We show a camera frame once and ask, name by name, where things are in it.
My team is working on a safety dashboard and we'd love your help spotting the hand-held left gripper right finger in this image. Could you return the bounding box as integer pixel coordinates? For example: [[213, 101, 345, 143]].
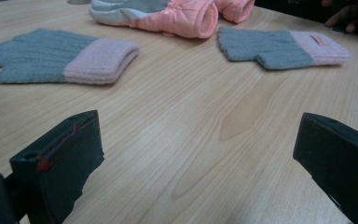
[[293, 112, 358, 224]]

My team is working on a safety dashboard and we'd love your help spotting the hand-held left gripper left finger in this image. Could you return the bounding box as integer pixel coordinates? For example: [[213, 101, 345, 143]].
[[8, 109, 105, 224]]

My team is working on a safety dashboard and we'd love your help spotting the grey pink knit glove with label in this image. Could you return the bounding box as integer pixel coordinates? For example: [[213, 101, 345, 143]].
[[217, 26, 352, 71]]

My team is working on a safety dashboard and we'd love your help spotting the grey and pink knit glove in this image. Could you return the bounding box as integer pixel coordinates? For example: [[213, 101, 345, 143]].
[[0, 28, 141, 86]]

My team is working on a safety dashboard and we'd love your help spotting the pink padded glove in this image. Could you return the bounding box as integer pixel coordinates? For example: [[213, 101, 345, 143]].
[[213, 0, 255, 24], [89, 0, 219, 40]]

